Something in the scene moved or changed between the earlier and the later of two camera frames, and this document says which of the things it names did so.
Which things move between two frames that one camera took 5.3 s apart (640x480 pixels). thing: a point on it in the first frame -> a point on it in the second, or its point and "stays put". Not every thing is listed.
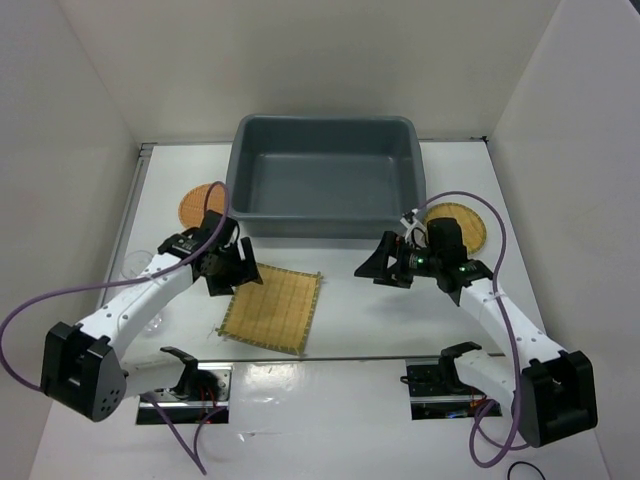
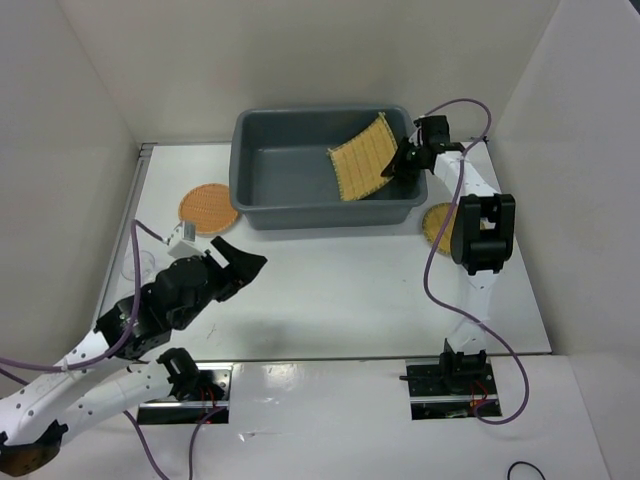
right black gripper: [376, 265] -> [397, 165]
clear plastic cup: [134, 262] stays put
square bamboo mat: [276, 313] -> [360, 159]
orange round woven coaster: [192, 202] stays put
